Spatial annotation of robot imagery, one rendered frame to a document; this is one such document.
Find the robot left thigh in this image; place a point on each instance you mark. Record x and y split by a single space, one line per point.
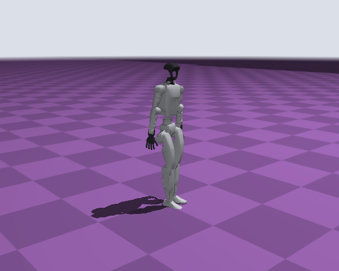
178 144

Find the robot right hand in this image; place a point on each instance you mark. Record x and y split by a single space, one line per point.
151 140

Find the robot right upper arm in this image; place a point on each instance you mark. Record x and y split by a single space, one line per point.
158 92

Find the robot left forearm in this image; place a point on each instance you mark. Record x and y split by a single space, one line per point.
178 119

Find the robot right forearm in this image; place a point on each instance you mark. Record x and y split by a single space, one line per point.
153 119

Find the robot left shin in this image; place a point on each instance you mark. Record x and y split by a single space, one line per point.
176 179

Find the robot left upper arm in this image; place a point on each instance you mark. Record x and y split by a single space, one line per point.
180 106

